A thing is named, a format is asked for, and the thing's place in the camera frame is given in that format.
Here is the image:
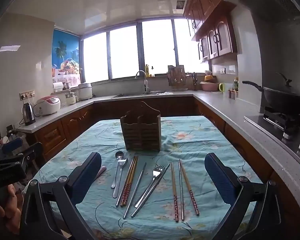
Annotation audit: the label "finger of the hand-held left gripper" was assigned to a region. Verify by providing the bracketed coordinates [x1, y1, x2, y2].
[2, 137, 24, 155]
[19, 142, 44, 167]

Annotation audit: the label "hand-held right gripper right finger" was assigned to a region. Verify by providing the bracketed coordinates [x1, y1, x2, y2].
[204, 152, 288, 240]

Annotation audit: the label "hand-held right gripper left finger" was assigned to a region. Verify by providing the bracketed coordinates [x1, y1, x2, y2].
[20, 152, 102, 240]

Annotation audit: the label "silver metal fork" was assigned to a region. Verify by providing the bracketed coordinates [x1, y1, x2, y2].
[134, 165, 166, 208]
[113, 157, 128, 199]

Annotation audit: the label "wooden chopsticks red tips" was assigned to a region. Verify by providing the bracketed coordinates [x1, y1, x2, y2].
[116, 156, 135, 207]

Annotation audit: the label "wooden utensil holder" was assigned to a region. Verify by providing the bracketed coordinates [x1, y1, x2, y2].
[120, 101, 162, 151]

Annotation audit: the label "person's left hand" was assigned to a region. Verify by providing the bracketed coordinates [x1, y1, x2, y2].
[0, 184, 24, 234]

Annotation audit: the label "silver metal spoon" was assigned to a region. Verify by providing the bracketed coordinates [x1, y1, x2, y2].
[111, 151, 124, 189]

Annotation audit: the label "steel electric kettle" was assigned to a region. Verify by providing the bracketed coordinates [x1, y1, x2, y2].
[22, 102, 36, 126]

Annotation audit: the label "teal floral tablecloth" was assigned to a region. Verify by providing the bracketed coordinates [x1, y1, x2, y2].
[31, 116, 263, 240]

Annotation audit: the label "white and red rice cooker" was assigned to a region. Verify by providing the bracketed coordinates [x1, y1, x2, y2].
[36, 96, 62, 116]

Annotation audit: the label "small white electric pot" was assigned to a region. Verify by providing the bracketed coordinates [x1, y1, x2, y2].
[65, 91, 78, 105]

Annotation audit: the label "grey countertop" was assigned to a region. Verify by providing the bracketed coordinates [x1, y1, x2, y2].
[16, 90, 300, 205]

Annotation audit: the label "black gas stove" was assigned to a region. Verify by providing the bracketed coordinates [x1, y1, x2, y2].
[244, 106, 300, 155]

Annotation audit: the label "large white electric cooker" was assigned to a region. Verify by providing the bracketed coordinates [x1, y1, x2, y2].
[78, 82, 93, 100]

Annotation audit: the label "steel kitchen sink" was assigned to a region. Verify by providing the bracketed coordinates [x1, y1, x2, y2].
[112, 91, 165, 98]

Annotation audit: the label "pink plastic basin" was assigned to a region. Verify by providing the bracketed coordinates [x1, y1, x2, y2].
[200, 81, 219, 92]

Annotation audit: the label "black wok with lid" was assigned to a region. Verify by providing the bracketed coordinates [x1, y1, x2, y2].
[242, 73, 300, 115]

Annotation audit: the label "chrome sink faucet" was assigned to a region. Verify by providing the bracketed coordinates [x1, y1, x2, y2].
[136, 70, 150, 93]

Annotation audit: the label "palm and fruit printed blind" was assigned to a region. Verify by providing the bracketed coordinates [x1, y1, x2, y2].
[52, 29, 81, 83]

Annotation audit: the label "wooden cutting board rack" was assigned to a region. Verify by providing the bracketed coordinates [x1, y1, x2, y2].
[167, 65, 188, 87]

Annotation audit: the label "kitchen window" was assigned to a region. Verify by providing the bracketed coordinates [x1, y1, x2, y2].
[81, 17, 210, 83]

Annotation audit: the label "wooden upper cabinets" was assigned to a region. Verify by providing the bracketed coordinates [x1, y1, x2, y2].
[184, 0, 238, 63]

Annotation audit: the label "pink handled utensil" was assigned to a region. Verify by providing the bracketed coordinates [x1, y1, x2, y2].
[96, 166, 107, 180]

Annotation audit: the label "wall socket strip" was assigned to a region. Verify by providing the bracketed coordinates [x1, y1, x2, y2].
[19, 90, 35, 100]

